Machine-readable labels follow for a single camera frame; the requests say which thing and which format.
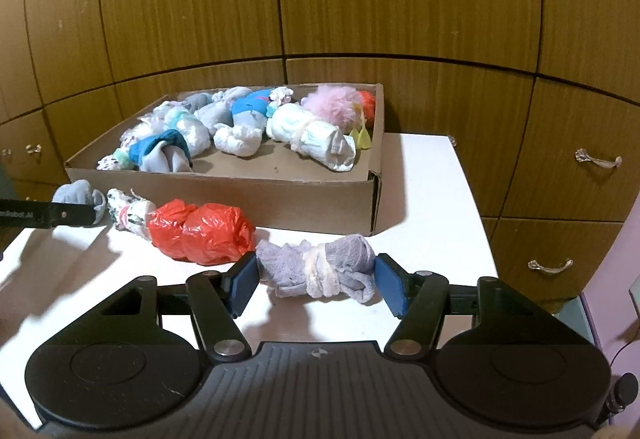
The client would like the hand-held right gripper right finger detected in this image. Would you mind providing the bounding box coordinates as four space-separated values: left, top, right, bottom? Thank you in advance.
374 253 581 362

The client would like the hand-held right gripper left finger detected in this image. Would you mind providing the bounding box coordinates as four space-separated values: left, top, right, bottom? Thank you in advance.
55 253 260 363

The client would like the lavender sock bundle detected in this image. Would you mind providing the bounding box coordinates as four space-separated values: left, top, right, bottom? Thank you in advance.
255 234 377 305

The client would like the white and teal bundle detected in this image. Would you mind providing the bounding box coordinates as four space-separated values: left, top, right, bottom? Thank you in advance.
96 148 141 171

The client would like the brown cardboard box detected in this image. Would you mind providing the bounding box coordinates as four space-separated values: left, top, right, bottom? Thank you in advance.
64 82 386 237

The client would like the white dotted bundle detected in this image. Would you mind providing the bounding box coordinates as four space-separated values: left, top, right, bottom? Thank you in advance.
120 120 151 151

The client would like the blue and grey sock bundle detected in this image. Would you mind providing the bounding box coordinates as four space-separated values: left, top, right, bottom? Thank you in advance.
129 129 194 173

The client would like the pale grey sock bundle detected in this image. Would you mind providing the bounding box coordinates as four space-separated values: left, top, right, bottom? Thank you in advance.
199 102 236 136

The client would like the bright blue sock bundle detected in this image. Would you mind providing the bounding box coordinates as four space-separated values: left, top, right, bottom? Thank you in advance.
231 90 275 127

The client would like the pink fluffy toy with eyes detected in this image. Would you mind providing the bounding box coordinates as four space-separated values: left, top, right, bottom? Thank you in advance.
301 83 373 151

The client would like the light blue sock bundle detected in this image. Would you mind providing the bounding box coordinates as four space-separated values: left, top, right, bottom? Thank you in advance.
214 87 253 103

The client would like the large red plastic bag bundle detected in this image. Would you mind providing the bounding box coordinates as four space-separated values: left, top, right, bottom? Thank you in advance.
146 199 257 266

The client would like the white black patterned sock bundle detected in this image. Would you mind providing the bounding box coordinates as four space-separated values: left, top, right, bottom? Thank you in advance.
106 188 158 240

